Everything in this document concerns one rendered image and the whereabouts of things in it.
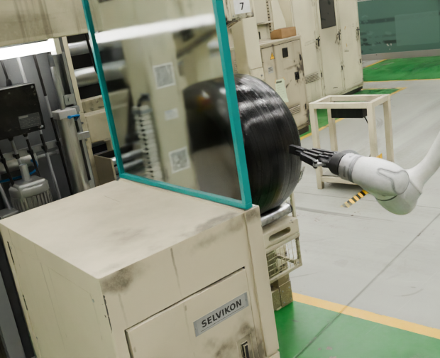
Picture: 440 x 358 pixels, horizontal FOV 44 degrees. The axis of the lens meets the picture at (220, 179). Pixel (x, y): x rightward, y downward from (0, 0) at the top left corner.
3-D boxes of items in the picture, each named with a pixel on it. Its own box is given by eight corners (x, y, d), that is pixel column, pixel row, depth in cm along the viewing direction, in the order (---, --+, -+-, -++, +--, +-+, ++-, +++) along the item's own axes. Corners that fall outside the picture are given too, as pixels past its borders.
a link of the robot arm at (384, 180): (345, 177, 169) (363, 195, 178) (389, 192, 158) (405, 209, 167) (361, 147, 170) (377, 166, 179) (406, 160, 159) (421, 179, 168)
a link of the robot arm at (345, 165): (351, 160, 169) (336, 155, 173) (350, 187, 172) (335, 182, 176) (369, 152, 174) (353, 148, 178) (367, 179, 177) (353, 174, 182)
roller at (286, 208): (221, 230, 199) (217, 239, 202) (228, 239, 197) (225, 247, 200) (287, 199, 220) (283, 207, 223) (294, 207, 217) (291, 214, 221)
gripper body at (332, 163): (353, 150, 178) (331, 144, 185) (337, 158, 173) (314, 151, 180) (353, 172, 181) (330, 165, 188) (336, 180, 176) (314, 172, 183)
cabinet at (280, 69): (273, 149, 668) (260, 45, 632) (236, 148, 706) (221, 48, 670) (312, 131, 732) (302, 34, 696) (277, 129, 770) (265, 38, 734)
